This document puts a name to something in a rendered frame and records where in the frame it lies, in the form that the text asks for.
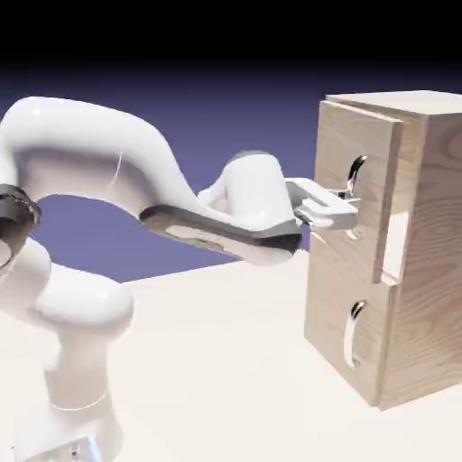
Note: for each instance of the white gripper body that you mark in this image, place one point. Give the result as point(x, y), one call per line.
point(325, 207)

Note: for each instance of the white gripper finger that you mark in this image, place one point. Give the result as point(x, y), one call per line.
point(349, 196)

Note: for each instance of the light wood cabinet door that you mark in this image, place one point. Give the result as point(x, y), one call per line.
point(335, 325)
point(335, 252)

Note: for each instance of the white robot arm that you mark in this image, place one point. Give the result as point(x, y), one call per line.
point(83, 140)

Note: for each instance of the light wood cabinet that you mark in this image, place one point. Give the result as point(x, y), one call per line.
point(429, 234)

